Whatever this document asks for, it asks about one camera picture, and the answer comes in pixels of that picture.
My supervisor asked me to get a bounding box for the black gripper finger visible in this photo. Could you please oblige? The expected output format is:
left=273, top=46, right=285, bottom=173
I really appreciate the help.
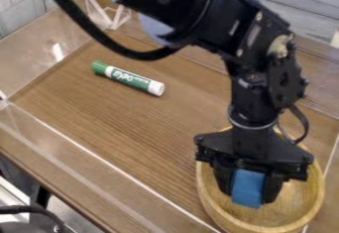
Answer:
left=261, top=174, right=284, bottom=204
left=213, top=162, right=233, bottom=195

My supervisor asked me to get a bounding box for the brown wooden bowl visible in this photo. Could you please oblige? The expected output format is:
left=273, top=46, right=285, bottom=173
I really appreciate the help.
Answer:
left=194, top=126, right=325, bottom=233

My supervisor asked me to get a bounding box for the green Expo marker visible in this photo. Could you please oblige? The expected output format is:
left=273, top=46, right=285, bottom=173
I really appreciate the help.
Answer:
left=90, top=60, right=165, bottom=96

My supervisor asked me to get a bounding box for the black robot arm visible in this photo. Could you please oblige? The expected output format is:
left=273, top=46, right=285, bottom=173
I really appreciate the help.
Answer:
left=114, top=0, right=313, bottom=208

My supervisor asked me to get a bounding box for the black cable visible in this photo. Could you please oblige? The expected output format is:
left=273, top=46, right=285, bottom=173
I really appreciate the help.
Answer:
left=30, top=0, right=190, bottom=62

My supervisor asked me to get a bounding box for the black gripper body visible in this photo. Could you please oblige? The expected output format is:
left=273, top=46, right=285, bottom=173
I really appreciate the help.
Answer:
left=193, top=128, right=313, bottom=180

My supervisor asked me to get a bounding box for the blue rectangular block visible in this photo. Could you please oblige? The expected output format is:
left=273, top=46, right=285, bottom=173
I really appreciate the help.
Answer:
left=232, top=170, right=264, bottom=209

